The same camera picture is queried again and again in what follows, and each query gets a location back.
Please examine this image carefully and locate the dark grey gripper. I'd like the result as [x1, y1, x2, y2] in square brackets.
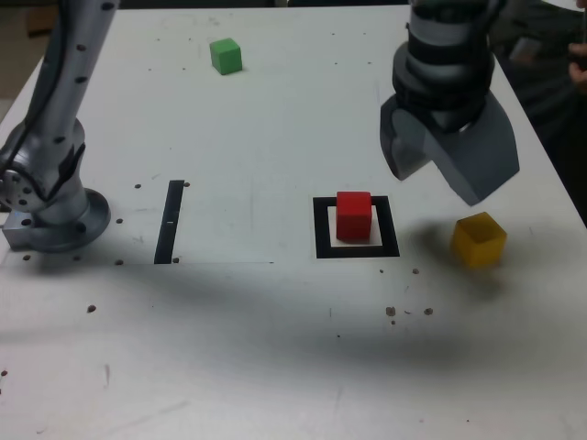
[379, 89, 521, 206]

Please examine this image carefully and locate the yellow cube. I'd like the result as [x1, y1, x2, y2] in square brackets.
[449, 211, 508, 270]

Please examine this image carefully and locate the red cube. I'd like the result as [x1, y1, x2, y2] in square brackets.
[336, 191, 372, 241]

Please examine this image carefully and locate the green cube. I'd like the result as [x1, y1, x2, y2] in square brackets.
[209, 38, 243, 76]

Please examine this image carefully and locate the black tape square outline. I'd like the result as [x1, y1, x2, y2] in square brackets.
[312, 195, 401, 259]

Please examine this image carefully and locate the person's hand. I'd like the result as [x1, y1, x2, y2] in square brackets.
[568, 39, 587, 93]

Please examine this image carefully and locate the person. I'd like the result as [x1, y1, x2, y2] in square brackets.
[488, 0, 587, 239]

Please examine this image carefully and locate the black tape strip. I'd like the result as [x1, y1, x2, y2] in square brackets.
[153, 180, 185, 266]

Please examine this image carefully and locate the brown cardboard box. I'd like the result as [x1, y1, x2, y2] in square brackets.
[27, 6, 63, 39]

